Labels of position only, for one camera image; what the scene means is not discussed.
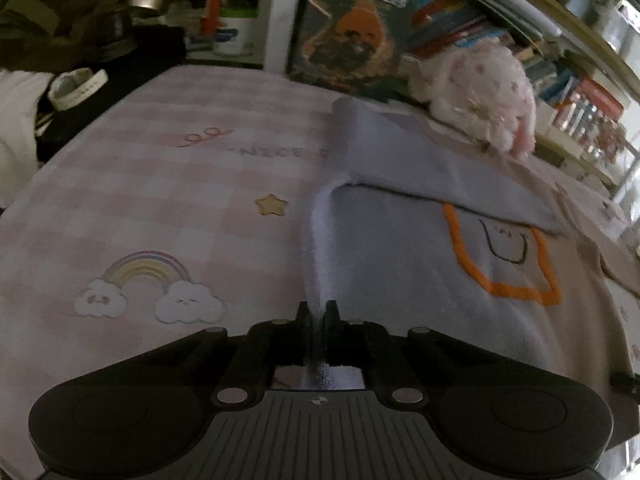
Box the beige garment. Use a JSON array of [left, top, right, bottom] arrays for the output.
[[425, 112, 640, 391]]

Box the row of books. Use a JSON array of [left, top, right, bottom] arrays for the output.
[[410, 0, 632, 163]]

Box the white plastic jar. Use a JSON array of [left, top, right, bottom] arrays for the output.
[[212, 7, 259, 59]]

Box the pink white plush toy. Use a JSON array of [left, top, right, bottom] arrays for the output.
[[409, 41, 539, 162]]

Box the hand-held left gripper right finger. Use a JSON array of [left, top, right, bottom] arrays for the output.
[[324, 301, 442, 407]]

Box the olive camouflage cloth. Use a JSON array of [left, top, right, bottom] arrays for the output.
[[0, 0, 142, 72]]

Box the white bed post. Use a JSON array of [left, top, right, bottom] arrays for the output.
[[262, 0, 310, 77]]

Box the black cloth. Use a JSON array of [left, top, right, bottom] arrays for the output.
[[34, 25, 189, 163]]

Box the poster with orange figure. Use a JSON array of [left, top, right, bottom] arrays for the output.
[[289, 0, 432, 98]]

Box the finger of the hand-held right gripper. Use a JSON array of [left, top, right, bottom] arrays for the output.
[[612, 370, 640, 397]]

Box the orange bottle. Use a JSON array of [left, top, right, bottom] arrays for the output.
[[200, 0, 224, 37]]

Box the wooden bookshelf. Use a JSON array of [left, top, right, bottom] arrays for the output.
[[415, 0, 640, 196]]

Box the white cloth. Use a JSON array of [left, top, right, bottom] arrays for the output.
[[0, 70, 57, 207]]

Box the light blue sweatshirt orange print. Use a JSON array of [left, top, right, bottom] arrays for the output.
[[300, 96, 632, 392]]

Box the pink checked bed sheet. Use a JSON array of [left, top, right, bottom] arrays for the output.
[[0, 64, 640, 480]]

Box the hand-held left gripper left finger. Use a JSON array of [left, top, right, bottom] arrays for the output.
[[198, 301, 313, 408]]

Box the white shoe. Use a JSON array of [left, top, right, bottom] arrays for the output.
[[47, 67, 109, 111]]

